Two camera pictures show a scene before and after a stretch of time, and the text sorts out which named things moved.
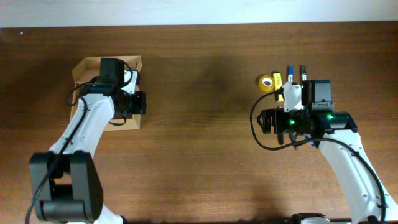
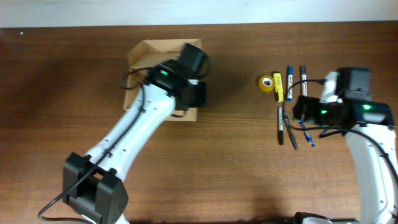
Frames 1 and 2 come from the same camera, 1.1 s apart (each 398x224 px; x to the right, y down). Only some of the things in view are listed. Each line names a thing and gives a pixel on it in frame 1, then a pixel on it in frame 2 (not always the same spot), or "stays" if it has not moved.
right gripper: [279, 126] → [308, 113]
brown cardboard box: [89, 69] → [147, 55]
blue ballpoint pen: [308, 137] stays
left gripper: [140, 104] → [199, 95]
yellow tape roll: [267, 83] stays
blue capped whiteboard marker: [290, 73] stays
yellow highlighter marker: [278, 84] stays
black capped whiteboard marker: [303, 70] stays
